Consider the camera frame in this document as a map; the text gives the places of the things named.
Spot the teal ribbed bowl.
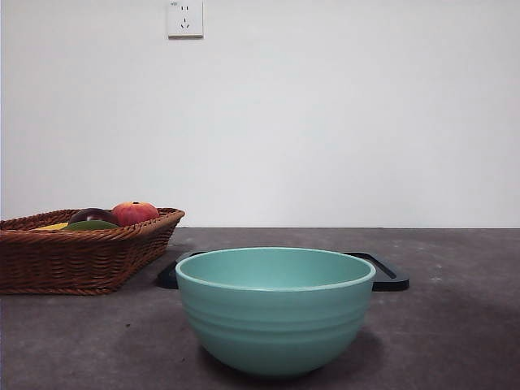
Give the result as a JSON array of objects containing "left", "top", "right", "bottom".
[{"left": 175, "top": 246, "right": 376, "bottom": 370}]

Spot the brown wicker basket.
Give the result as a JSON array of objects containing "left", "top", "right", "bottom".
[{"left": 0, "top": 207, "right": 186, "bottom": 297}]

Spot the black rectangular tray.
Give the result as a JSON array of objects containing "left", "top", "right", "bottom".
[{"left": 157, "top": 250, "right": 410, "bottom": 293}]

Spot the dark red apple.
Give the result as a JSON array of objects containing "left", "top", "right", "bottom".
[{"left": 67, "top": 207, "right": 121, "bottom": 227}]

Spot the white wall socket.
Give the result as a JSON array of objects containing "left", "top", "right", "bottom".
[{"left": 167, "top": 0, "right": 205, "bottom": 41}]

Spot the green avocado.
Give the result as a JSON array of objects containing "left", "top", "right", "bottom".
[{"left": 60, "top": 219, "right": 119, "bottom": 232}]

